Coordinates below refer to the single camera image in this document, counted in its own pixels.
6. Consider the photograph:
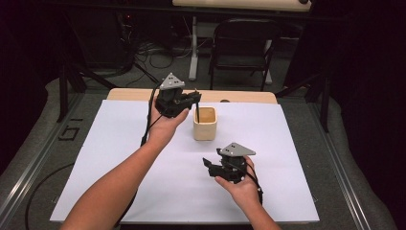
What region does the black folding chair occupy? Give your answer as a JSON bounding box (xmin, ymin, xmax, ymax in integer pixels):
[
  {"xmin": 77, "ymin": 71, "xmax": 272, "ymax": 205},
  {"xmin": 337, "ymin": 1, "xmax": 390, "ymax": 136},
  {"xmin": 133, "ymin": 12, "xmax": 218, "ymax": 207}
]
[{"xmin": 209, "ymin": 17, "xmax": 282, "ymax": 92}]

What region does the black metal stand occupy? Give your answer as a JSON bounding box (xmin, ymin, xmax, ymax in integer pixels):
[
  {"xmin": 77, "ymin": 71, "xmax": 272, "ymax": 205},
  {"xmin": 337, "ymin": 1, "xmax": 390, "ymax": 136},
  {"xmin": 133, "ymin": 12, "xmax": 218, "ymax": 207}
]
[
  {"xmin": 276, "ymin": 71, "xmax": 331, "ymax": 133},
  {"xmin": 56, "ymin": 61, "xmax": 120, "ymax": 124}
]

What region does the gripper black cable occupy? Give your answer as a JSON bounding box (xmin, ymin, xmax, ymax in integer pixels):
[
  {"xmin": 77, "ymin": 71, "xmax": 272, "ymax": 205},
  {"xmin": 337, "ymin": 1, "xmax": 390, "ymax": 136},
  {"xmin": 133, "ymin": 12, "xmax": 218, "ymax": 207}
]
[
  {"xmin": 243, "ymin": 164, "xmax": 264, "ymax": 206},
  {"xmin": 114, "ymin": 80, "xmax": 165, "ymax": 228}
]

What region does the person's right hand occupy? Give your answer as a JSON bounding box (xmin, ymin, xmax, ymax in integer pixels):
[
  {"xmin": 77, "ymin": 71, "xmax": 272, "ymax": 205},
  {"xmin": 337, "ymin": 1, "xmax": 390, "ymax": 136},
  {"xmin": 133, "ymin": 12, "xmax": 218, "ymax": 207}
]
[{"xmin": 214, "ymin": 156, "xmax": 261, "ymax": 210}]

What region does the black floor cable loop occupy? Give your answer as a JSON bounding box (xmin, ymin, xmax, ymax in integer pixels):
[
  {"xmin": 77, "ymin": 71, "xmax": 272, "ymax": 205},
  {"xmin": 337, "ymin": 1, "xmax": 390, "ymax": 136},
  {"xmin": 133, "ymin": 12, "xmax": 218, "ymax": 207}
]
[{"xmin": 24, "ymin": 162, "xmax": 77, "ymax": 230}]

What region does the white table leg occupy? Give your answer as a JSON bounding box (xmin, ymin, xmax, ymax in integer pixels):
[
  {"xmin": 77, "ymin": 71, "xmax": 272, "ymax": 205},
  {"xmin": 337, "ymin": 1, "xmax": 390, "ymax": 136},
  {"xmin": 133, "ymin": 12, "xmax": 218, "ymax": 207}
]
[{"xmin": 188, "ymin": 15, "xmax": 200, "ymax": 81}]

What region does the cream square ceramic cup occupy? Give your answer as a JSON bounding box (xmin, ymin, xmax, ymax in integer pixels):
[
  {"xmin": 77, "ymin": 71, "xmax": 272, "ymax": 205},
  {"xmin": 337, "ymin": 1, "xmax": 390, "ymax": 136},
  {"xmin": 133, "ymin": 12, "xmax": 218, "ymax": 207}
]
[{"xmin": 192, "ymin": 105, "xmax": 218, "ymax": 142}]

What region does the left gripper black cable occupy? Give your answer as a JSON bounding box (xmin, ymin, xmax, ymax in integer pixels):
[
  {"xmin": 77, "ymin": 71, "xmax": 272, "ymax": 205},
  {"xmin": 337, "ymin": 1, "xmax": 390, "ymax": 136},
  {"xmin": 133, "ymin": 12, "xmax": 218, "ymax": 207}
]
[{"xmin": 114, "ymin": 80, "xmax": 165, "ymax": 228}]

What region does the tangle of floor cables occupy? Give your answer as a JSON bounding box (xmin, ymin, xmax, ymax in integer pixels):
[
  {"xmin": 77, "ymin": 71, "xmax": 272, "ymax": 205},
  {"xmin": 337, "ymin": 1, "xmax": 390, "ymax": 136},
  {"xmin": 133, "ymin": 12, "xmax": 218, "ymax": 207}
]
[{"xmin": 119, "ymin": 12, "xmax": 193, "ymax": 88}]

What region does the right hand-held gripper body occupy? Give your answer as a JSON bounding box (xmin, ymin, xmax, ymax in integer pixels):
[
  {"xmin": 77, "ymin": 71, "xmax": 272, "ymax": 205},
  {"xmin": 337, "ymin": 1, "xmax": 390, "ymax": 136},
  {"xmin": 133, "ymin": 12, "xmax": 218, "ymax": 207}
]
[{"xmin": 209, "ymin": 142, "xmax": 257, "ymax": 185}]

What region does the dark blue paintbrush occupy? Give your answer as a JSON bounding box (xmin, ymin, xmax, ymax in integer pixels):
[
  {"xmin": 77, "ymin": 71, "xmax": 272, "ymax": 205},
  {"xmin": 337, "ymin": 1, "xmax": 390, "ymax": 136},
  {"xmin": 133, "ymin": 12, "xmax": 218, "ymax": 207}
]
[{"xmin": 194, "ymin": 88, "xmax": 201, "ymax": 125}]

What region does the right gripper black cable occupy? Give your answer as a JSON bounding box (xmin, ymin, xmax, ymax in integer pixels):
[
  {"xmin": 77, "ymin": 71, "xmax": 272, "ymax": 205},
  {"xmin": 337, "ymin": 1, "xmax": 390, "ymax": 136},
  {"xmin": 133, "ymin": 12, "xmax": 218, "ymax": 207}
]
[{"xmin": 243, "ymin": 164, "xmax": 264, "ymax": 206}]

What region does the person's left hand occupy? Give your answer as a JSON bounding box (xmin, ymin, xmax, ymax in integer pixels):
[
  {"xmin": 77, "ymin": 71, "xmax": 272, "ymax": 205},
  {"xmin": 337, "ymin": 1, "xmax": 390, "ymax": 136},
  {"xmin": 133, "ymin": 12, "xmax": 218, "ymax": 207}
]
[{"xmin": 147, "ymin": 99, "xmax": 192, "ymax": 148}]

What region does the aluminium floor rail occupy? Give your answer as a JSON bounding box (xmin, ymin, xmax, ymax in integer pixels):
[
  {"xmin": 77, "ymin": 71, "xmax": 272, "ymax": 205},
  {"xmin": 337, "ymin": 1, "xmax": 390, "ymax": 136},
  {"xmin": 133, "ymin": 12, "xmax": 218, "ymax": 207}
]
[
  {"xmin": 0, "ymin": 92, "xmax": 84, "ymax": 222},
  {"xmin": 306, "ymin": 102, "xmax": 373, "ymax": 230}
]

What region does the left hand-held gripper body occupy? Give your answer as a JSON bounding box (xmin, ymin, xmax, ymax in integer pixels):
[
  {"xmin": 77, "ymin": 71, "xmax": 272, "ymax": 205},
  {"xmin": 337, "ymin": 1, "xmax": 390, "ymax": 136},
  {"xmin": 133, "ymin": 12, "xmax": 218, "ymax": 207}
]
[{"xmin": 154, "ymin": 72, "xmax": 193, "ymax": 119}]

